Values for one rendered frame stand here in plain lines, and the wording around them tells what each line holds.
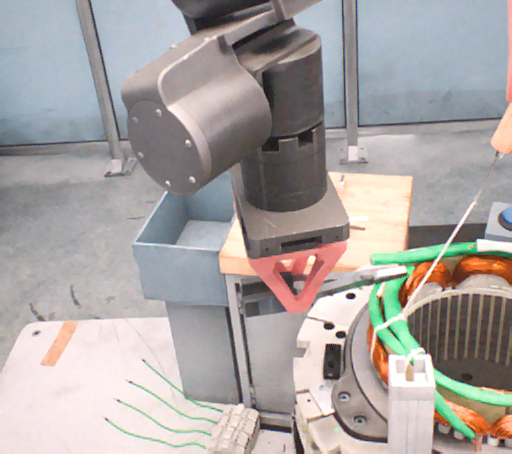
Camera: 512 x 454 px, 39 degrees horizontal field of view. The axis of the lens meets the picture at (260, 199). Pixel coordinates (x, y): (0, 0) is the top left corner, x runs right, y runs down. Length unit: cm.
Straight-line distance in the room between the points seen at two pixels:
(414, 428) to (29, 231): 253
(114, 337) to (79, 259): 156
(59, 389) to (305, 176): 73
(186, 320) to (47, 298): 167
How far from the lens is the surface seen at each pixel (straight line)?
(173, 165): 39
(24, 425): 110
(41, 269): 273
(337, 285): 55
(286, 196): 46
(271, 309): 54
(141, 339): 116
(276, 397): 96
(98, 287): 257
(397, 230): 83
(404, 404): 51
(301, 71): 43
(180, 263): 85
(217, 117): 38
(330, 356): 63
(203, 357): 98
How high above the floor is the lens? 155
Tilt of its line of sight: 33 degrees down
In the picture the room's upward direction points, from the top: 6 degrees counter-clockwise
